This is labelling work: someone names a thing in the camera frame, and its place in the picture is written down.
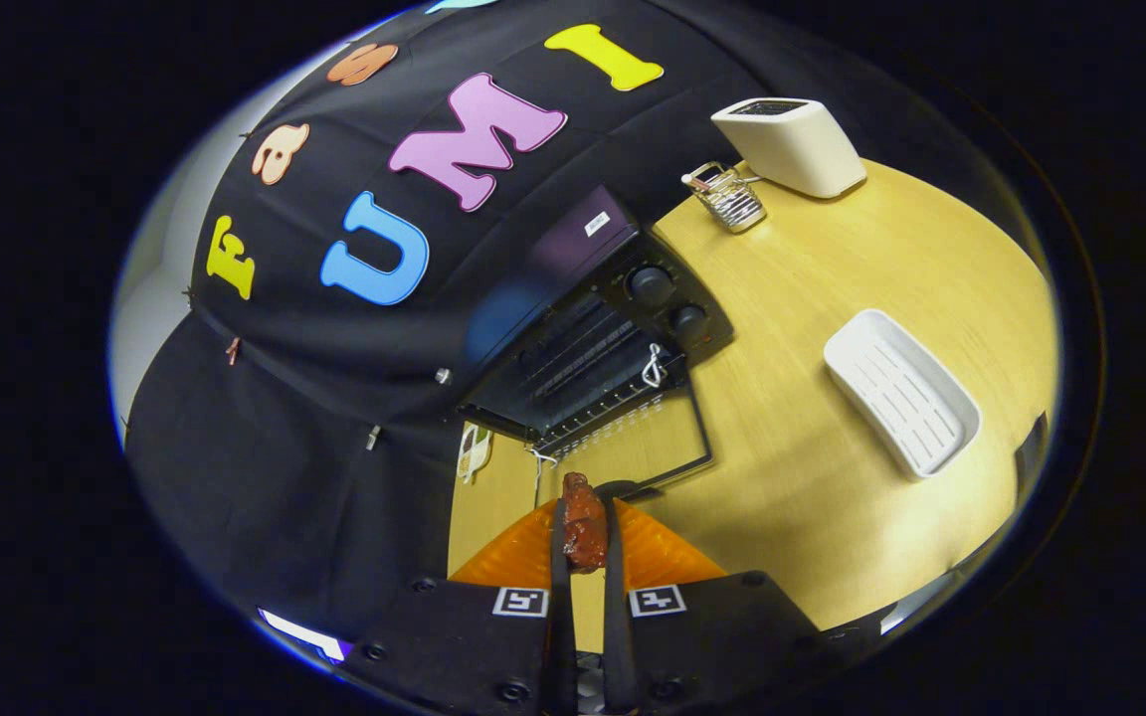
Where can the white pop-up toaster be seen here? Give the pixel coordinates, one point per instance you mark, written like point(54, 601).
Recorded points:
point(802, 149)

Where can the white ribbed tray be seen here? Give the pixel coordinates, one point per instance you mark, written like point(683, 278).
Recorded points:
point(901, 393)

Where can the black toaster oven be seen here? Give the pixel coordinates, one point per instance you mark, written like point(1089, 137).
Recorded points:
point(583, 249)

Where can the white divided grain dish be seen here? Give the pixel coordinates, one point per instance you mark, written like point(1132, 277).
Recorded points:
point(474, 452)

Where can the reddish brown meat piece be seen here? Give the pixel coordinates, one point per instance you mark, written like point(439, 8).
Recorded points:
point(585, 522)

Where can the silver clip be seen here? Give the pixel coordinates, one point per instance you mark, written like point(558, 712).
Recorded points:
point(372, 438)

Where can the black backdrop cloth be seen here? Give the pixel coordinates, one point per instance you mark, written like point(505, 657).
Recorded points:
point(334, 447)

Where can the pink clip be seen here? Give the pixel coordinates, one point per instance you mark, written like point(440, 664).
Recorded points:
point(233, 350)

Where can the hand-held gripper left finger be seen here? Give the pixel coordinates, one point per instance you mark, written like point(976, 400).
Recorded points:
point(561, 626)

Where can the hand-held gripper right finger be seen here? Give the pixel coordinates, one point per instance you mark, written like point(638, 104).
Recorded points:
point(619, 626)

